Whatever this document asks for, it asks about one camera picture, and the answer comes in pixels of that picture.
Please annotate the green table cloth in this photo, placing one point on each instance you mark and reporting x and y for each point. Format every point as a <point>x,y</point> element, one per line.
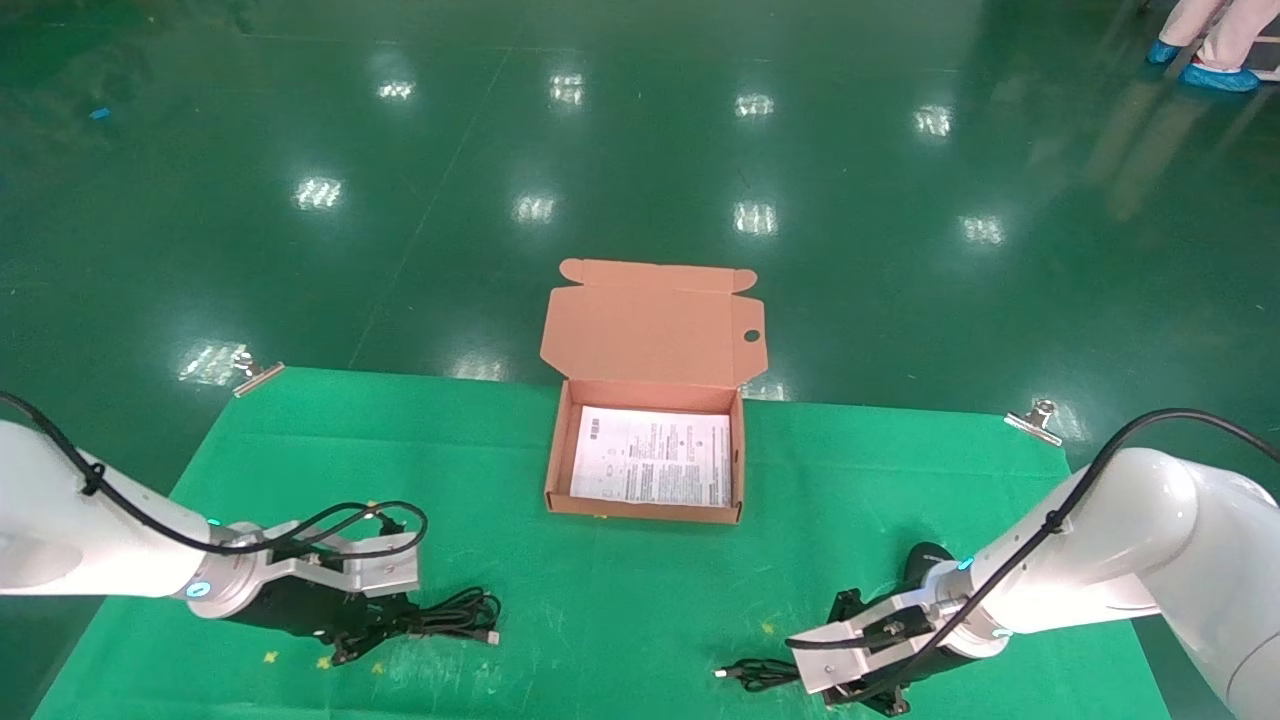
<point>300,470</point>

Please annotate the open brown cardboard box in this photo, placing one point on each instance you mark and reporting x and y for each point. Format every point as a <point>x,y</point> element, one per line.
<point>650,330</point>

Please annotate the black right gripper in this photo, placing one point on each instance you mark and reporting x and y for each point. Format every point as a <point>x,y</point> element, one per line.
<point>940,662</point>

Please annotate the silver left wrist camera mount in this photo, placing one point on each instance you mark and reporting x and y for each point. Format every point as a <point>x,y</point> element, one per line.
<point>385,570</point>

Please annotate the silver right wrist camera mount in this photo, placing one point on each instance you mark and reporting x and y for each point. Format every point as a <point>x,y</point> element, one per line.
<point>840,660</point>

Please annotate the person with blue shoe covers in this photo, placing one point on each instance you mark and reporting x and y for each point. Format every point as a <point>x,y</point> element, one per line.
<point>1220,75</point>

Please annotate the metal binder clip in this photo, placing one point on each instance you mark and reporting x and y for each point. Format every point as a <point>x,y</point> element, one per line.
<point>255,378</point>
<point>1030,425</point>

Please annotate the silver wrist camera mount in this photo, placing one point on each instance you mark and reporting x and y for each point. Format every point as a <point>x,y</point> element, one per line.
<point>385,570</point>
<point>840,660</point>

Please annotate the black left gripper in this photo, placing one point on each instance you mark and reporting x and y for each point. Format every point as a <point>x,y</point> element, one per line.
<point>300,605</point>

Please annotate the white printed instruction sheet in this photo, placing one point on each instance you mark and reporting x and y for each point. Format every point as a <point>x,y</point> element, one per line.
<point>650,455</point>

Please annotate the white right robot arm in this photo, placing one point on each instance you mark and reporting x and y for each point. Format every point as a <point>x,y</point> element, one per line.
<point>1120,540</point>

